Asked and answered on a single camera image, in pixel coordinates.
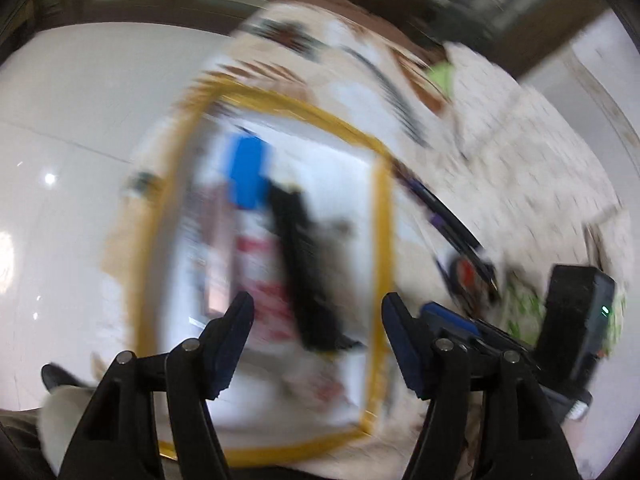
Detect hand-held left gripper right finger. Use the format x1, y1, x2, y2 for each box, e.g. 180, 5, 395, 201
381, 292, 581, 480

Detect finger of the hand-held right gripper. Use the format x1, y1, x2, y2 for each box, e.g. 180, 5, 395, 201
421, 303, 502, 352

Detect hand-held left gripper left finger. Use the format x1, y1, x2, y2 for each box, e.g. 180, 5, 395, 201
59, 291, 255, 480

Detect black stick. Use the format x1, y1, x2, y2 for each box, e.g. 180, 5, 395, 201
269, 187, 367, 357

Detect yellow-rimmed white box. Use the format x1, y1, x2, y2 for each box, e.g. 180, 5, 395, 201
127, 80, 401, 468

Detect blue box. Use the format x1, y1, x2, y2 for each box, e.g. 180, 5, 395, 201
227, 132, 271, 211

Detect red black round object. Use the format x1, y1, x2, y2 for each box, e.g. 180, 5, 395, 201
447, 257, 496, 306

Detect green white packet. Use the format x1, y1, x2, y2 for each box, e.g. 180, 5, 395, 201
504, 282, 547, 343

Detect black purple pens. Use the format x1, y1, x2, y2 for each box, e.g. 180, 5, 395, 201
392, 157, 498, 286

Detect leaf printed blanket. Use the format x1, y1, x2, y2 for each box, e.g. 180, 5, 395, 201
100, 0, 636, 480

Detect light green cloth piece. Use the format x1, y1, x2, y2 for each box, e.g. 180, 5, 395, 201
426, 61, 457, 102

